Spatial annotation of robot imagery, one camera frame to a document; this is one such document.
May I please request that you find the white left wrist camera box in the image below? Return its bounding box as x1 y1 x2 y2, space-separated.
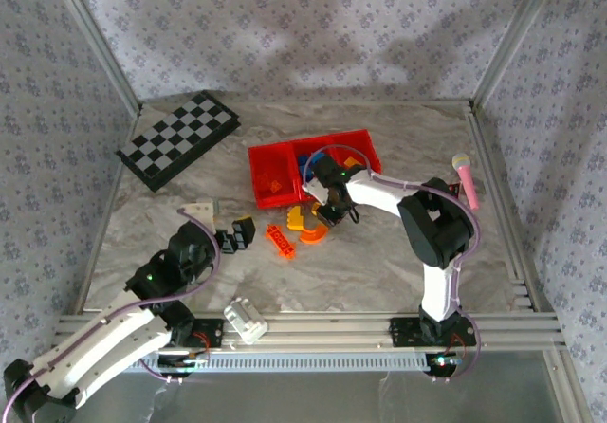
182 198 214 230

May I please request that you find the orange arch lego piece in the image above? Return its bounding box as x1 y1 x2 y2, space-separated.
299 223 330 246

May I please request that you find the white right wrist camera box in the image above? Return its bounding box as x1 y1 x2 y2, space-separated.
302 179 329 204

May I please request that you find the yellow stair-shaped lego piece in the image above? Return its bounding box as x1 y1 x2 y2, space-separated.
285 204 307 231

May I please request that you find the white slotted cable duct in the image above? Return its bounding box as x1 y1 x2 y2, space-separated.
141 352 435 373

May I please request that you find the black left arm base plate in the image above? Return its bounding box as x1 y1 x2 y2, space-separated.
168 317 225 351

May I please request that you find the long orange lego brick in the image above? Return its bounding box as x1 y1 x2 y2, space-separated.
264 223 299 258

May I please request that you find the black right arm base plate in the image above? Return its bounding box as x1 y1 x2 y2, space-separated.
389 317 478 348

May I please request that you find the pink toy microphone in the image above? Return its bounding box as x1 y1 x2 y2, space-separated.
451 153 481 212

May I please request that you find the aluminium frame post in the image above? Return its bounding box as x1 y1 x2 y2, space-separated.
471 0 568 109
46 0 143 114

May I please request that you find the red three-compartment plastic bin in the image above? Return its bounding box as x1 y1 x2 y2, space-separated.
248 128 383 212

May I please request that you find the aluminium mounting rail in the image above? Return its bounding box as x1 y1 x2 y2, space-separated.
52 312 568 354

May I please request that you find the aluminium table side rail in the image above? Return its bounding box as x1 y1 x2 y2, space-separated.
74 107 143 313
467 102 540 313

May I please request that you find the short orange lego brick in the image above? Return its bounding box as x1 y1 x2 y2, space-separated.
259 172 286 194

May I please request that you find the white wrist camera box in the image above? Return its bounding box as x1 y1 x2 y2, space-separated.
182 198 214 230
302 179 329 204

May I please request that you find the white ribbed plastic block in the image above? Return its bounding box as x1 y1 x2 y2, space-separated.
222 297 269 346

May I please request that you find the black and grey chessboard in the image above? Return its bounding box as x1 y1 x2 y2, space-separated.
116 89 241 194

